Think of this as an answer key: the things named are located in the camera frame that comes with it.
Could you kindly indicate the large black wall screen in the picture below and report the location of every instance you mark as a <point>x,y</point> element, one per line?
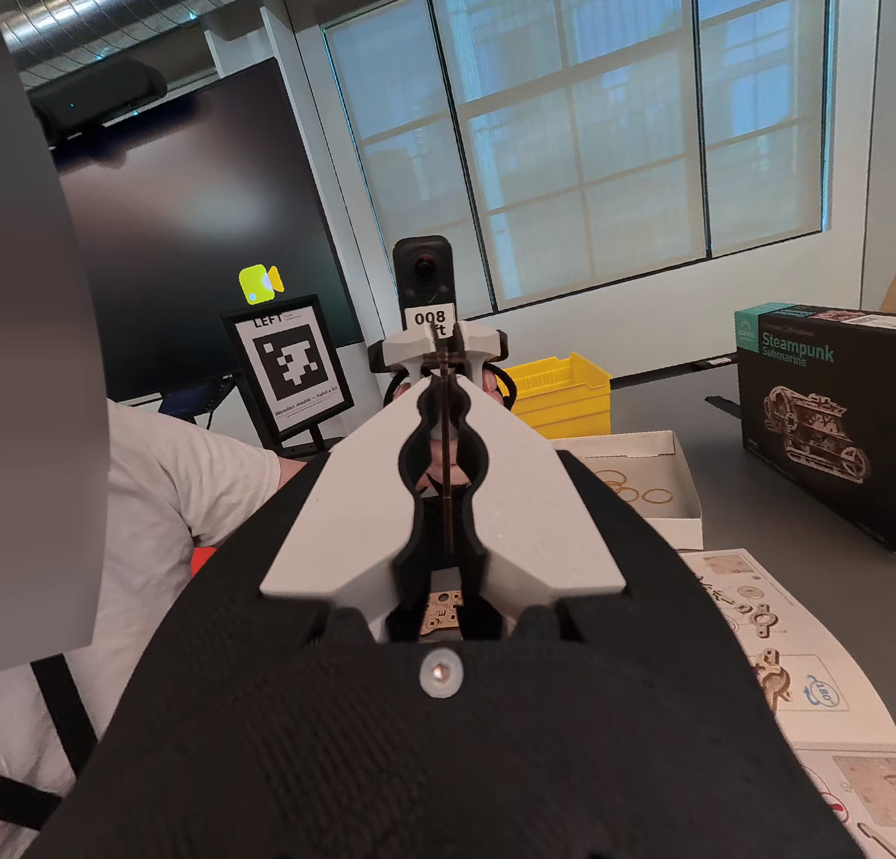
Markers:
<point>175,243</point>

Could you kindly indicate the large paned window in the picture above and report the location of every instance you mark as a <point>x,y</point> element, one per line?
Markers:
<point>595,138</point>

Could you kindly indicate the yellow camera icon sticker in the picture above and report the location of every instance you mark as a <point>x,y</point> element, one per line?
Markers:
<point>255,285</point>

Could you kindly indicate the person's left hand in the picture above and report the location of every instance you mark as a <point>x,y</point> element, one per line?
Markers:
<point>430,470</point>

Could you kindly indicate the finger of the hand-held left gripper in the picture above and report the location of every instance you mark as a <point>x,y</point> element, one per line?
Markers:
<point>479,344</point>
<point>406,351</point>

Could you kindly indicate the black framed marker sign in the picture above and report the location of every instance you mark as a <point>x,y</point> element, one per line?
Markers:
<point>290,365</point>

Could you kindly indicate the person's left forearm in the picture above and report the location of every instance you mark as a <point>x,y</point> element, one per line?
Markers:
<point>292,470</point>

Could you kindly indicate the person in white shirt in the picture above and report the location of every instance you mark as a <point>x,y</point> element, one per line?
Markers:
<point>175,467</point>

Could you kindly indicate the pile of rubber bands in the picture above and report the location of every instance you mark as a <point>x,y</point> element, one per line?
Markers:
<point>658,496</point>

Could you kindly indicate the black video bar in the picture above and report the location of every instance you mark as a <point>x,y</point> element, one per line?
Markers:
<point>98,99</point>

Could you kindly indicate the flat slotted wooden part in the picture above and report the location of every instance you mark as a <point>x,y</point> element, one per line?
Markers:
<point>441,614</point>

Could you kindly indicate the black flat strip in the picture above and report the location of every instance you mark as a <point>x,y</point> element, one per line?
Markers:
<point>722,405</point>

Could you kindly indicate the black model kit box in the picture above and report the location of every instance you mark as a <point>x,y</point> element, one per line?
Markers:
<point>805,418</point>

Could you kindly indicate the white cardboard tray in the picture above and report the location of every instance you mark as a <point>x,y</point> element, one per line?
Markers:
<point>679,530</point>

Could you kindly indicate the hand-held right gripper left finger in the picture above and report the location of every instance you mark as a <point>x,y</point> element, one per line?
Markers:
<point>336,523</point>

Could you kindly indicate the silver ventilation duct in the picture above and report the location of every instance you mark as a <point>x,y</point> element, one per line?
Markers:
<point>140,5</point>

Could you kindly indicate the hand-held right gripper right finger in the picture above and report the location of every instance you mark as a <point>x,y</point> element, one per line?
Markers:
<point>546,523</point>

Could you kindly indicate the yellow plastic bin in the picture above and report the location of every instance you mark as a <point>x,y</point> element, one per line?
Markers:
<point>560,397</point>

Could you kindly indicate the small wooden gear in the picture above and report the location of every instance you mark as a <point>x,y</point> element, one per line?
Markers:
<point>430,361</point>

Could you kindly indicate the printed instruction booklet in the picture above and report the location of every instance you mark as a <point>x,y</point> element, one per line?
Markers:
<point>826,635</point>

